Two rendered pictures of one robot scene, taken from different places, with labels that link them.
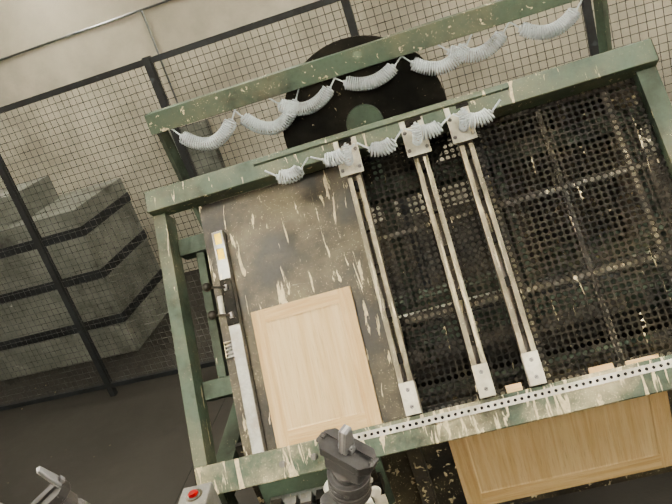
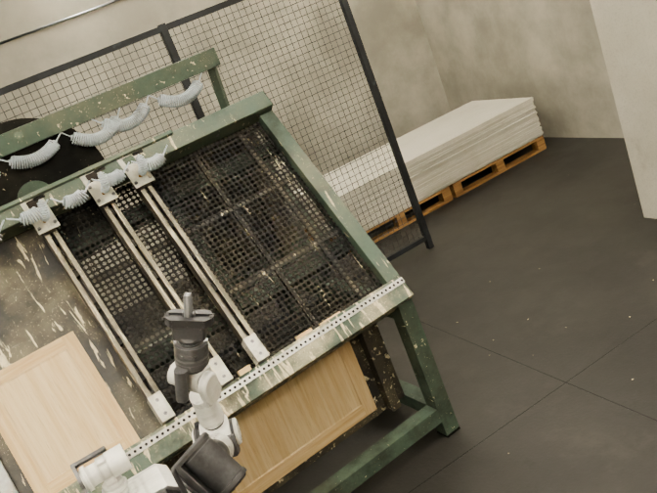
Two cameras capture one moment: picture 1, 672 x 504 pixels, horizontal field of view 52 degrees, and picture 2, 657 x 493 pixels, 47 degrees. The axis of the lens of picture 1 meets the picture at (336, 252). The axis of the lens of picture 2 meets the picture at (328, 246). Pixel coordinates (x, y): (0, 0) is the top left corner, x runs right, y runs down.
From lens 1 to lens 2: 1.00 m
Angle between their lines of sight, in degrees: 33
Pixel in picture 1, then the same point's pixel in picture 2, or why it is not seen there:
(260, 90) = not seen: outside the picture
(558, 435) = (285, 413)
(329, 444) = (175, 316)
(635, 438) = (341, 396)
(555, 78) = (202, 126)
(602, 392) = (312, 349)
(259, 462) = not seen: outside the picture
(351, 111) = (21, 189)
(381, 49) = (41, 127)
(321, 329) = (55, 378)
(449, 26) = (99, 102)
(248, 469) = not seen: outside the picture
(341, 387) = (91, 423)
